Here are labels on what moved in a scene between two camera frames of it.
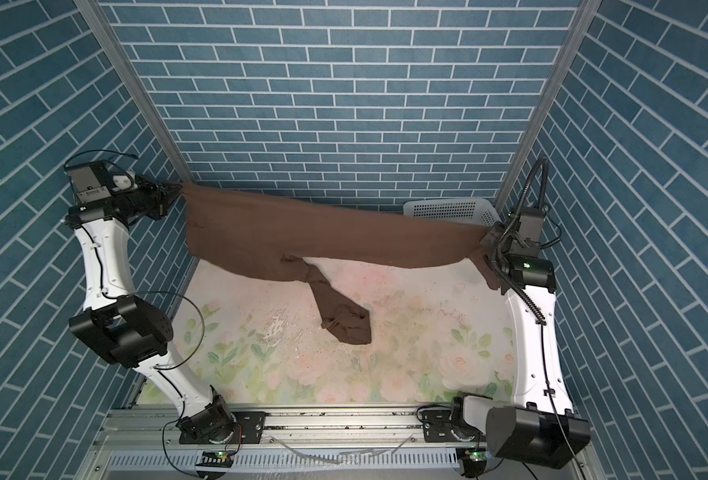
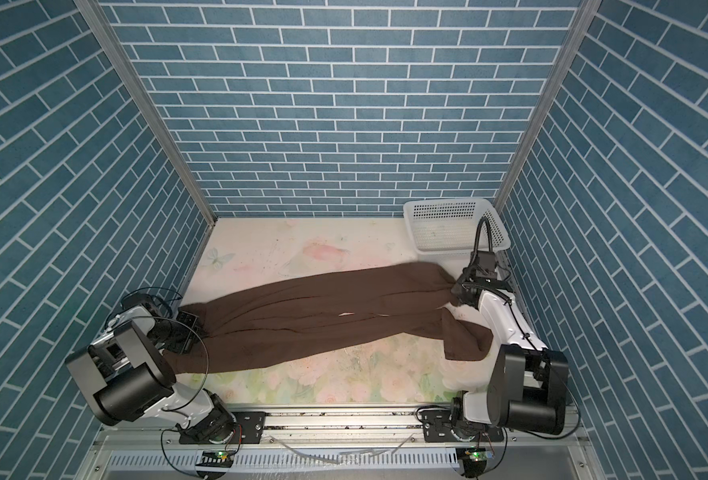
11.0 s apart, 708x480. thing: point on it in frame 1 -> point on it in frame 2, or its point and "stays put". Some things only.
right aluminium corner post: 547,104 stays put
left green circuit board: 217,458 stays put
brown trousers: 237,235 -> 299,312
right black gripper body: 495,241 -> 461,289
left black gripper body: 143,199 -> 176,336
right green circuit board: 477,454 stays put
